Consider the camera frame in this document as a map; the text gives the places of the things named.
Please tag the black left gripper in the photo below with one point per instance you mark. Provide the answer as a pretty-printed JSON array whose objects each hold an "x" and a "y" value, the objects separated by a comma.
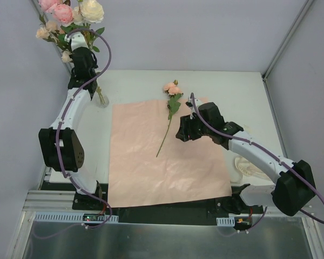
[{"x": 80, "y": 81}]

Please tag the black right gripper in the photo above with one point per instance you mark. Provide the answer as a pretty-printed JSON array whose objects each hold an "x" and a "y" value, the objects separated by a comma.
[{"x": 187, "y": 128}]

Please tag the pink rose stem with bud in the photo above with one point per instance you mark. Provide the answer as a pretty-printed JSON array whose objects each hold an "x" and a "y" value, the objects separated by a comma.
[{"x": 89, "y": 36}]

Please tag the pink artificial flower bouquet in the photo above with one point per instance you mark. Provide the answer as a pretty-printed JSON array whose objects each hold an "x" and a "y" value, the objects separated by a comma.
[{"x": 174, "y": 94}]

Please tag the peach flower stem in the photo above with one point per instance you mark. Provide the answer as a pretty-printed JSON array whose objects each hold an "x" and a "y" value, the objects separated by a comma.
[{"x": 52, "y": 33}]

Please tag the white rose stem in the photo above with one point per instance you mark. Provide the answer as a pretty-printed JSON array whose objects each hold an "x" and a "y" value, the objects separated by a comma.
[{"x": 88, "y": 12}]

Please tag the light pink rose stem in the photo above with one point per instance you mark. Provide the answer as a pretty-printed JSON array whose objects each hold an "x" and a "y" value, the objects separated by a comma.
[{"x": 61, "y": 12}]

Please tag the pink wrapping paper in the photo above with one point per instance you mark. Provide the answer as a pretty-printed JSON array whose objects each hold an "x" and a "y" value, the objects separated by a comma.
[{"x": 150, "y": 166}]

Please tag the cream ribbon gold lettering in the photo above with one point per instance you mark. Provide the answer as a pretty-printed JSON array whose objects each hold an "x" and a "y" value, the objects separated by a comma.
[{"x": 242, "y": 171}]

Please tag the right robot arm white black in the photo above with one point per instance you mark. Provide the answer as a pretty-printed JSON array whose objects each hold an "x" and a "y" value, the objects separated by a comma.
[{"x": 292, "y": 182}]

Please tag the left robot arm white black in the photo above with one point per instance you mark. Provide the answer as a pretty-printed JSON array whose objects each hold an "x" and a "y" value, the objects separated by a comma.
[{"x": 60, "y": 145}]

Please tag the clear glass vase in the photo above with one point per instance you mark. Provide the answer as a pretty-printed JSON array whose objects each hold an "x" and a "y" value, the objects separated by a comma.
[{"x": 104, "y": 101}]

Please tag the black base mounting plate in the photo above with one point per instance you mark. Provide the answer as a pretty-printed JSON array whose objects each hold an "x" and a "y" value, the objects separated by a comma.
[{"x": 194, "y": 213}]

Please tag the shiny metal front panel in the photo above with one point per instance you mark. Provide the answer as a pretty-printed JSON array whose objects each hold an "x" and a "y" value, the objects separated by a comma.
[{"x": 271, "y": 238}]

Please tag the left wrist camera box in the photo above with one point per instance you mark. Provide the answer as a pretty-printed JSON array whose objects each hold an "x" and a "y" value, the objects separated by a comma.
[{"x": 76, "y": 40}]

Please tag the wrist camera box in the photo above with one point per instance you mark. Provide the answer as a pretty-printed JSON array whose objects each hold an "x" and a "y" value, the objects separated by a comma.
[
  {"x": 76, "y": 40},
  {"x": 190, "y": 105}
]

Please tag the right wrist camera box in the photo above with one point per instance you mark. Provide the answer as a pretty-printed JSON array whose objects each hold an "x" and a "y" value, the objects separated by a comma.
[{"x": 190, "y": 105}]

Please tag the left aluminium frame post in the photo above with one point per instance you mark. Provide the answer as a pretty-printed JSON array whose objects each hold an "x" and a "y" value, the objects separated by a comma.
[{"x": 39, "y": 13}]

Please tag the aluminium frame post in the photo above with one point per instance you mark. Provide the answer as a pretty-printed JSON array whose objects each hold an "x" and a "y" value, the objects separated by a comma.
[
  {"x": 39, "y": 13},
  {"x": 305, "y": 9}
]

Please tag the right white cable duct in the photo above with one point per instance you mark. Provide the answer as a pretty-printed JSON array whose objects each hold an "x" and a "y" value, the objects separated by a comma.
[{"x": 232, "y": 221}]

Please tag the white cable duct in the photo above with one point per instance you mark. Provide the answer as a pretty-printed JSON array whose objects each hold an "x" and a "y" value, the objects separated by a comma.
[
  {"x": 232, "y": 221},
  {"x": 61, "y": 217}
]

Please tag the front aluminium rail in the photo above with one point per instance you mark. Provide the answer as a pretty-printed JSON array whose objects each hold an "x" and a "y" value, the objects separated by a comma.
[{"x": 61, "y": 201}]

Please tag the left white cable duct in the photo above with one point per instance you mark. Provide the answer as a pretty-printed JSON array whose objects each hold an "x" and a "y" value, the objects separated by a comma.
[{"x": 61, "y": 217}]

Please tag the right aluminium frame post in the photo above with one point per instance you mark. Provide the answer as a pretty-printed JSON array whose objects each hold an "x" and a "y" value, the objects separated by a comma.
[{"x": 305, "y": 9}]

